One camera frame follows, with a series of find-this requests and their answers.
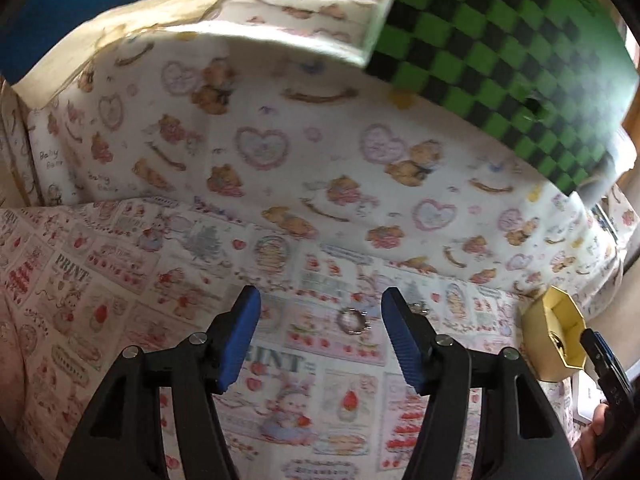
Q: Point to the striped printed curtain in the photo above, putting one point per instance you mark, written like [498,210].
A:
[100,5]

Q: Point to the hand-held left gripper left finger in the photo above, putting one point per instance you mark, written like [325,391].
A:
[240,340]

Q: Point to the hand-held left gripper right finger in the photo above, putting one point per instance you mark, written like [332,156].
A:
[402,340]

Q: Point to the green black checkerboard board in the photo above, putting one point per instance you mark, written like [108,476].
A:
[500,60]

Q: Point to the strawberry print cloth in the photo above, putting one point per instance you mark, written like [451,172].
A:
[125,280]

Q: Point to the person's right hand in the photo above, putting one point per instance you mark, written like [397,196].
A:
[592,427]

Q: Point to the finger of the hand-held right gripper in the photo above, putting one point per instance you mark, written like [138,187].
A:
[602,360]

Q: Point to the yellow hexagonal box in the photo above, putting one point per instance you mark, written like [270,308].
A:
[547,345]

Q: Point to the bear print cloth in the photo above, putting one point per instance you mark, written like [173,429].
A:
[300,160]

